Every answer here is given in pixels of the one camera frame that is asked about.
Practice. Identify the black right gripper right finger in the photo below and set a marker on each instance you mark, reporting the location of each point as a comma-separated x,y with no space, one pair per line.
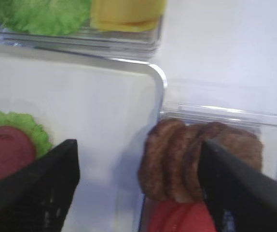
238,197

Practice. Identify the green lettuce leaf on burger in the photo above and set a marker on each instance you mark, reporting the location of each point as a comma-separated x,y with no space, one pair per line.
27,124

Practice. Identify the back brown meat patty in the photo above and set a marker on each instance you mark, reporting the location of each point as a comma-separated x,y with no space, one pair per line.
150,172

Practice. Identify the clear lettuce and cheese container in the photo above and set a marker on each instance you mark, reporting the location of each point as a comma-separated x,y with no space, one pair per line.
87,40

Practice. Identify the red tomato slice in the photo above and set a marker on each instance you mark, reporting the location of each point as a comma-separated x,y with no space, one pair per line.
16,151
169,216

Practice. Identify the clear patty and tomato container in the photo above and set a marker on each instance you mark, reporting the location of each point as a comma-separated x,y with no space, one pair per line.
264,126

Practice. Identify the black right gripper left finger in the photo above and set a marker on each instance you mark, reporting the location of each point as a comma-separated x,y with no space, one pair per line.
38,197

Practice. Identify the green lettuce leaves in container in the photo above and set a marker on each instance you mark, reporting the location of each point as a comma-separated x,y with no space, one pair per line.
44,17

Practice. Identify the front brown meat patty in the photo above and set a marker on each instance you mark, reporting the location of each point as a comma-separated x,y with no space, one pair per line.
241,143

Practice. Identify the yellow cheese slices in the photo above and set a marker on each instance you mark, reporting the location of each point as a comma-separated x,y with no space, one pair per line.
126,15

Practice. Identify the middle brown meat patty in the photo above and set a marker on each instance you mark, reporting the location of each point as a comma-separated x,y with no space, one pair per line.
172,162

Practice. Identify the white rectangular tray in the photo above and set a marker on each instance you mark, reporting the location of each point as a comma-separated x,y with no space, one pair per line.
108,106

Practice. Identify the brown meat patty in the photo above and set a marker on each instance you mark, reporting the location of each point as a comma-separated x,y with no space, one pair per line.
172,162
150,172
241,143

